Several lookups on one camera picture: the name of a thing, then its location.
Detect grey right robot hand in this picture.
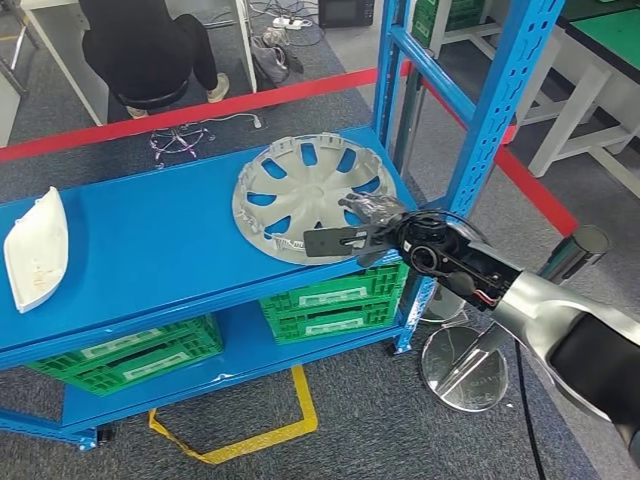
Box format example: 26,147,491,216
339,193,408,233

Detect silver plastic wheel hubcap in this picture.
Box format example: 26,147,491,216
231,132,399,268

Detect white workbench with green top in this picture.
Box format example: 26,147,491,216
429,0,640,201

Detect blue metal shelf rack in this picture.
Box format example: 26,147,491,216
0,0,567,454

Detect dark stanchion pole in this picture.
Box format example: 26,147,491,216
392,64,427,179

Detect green plastic crate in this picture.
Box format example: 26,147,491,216
259,260,411,346
27,313,224,399

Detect stacked green crates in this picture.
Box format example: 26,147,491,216
411,0,487,49

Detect black box appliance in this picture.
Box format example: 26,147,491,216
318,0,376,30

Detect grey bag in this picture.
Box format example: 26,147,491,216
248,29,305,85

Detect red barrier belt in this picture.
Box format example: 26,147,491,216
0,61,414,165
422,78,581,238

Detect stool with chrome base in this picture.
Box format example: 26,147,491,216
113,79,217,171

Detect person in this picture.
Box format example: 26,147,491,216
78,0,231,121

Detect white plastic mirror cover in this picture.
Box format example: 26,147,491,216
2,186,70,315

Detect white panel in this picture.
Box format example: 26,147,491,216
0,71,22,150

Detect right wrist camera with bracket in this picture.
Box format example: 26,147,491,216
303,220,401,261

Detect chrome stanchion post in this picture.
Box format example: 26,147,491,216
419,281,469,326
420,225,612,414

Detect white cable with plug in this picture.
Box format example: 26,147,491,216
197,112,263,131

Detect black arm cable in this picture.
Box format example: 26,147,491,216
513,337,548,480

